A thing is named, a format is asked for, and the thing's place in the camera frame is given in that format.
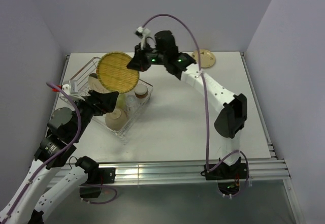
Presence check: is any steel cup brown band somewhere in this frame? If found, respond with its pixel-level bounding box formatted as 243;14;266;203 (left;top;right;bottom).
134;84;148;99

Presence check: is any beige floral ceramic bowl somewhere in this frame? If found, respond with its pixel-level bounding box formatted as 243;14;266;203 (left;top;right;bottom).
105;107;128;131

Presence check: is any yellow ceramic mug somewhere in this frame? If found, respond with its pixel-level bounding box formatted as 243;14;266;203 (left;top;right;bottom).
116;93;126;110

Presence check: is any beige patterned plate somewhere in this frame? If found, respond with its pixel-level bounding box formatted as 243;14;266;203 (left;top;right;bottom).
191;49;216;69

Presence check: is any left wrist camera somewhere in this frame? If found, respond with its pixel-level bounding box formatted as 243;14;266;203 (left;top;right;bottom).
57;80;85;101

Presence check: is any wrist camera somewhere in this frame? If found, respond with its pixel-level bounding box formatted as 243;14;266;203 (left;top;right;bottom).
57;80;85;101
135;26;151;50

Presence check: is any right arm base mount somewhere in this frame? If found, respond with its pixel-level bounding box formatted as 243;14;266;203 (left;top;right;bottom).
200;163;248;195

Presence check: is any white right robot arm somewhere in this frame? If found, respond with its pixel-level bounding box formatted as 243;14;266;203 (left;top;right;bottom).
127;27;247;178

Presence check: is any woven bamboo tray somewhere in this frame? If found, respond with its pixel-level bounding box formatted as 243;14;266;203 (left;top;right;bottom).
96;52;140;93

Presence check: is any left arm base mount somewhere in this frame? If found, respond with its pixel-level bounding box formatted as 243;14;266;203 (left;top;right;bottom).
79;167;118;205

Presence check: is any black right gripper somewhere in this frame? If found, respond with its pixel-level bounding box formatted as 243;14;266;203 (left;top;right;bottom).
127;42;168;72

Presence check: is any wire dish rack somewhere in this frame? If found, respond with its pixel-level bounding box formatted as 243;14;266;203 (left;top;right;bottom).
63;57;153;137

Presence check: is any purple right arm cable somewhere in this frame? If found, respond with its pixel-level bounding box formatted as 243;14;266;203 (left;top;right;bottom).
142;14;251;199

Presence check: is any aluminium rail frame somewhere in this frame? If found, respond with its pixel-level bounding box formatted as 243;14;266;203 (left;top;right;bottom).
73;52;289;185

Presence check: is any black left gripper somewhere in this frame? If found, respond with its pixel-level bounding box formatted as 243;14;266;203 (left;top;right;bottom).
70;89;118;141

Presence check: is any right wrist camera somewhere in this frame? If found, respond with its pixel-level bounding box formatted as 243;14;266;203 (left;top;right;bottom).
135;26;151;50

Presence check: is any clear plastic cup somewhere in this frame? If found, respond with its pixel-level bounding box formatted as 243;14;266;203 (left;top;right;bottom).
125;94;139;114

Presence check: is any beige plate green spot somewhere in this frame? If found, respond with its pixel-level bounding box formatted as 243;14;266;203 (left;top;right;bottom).
88;73;110;94

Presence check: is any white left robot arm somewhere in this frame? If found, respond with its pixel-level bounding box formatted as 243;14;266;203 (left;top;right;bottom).
1;90;119;223

